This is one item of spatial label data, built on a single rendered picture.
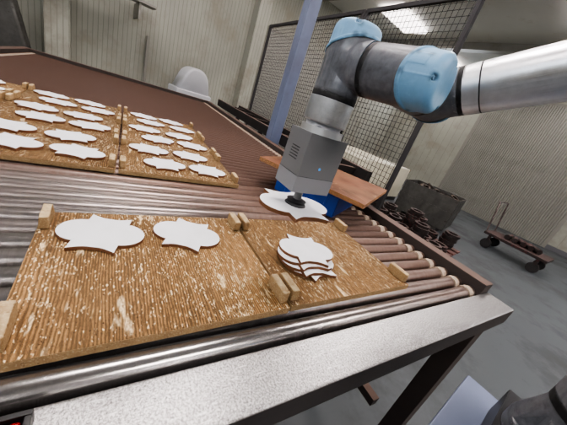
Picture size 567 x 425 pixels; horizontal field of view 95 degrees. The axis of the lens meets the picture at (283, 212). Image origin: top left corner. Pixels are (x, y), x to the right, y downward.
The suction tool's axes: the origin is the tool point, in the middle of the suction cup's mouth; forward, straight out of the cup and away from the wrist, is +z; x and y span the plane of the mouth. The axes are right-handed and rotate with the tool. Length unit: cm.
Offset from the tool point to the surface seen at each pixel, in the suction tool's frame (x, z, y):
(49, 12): -549, -27, 114
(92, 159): -60, 17, 35
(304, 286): 4.8, 16.6, -6.7
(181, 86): -511, 15, -72
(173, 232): -16.1, 15.9, 17.6
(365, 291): 9.2, 16.5, -23.1
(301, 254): -2.4, 13.3, -9.4
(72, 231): -16.2, 15.9, 35.6
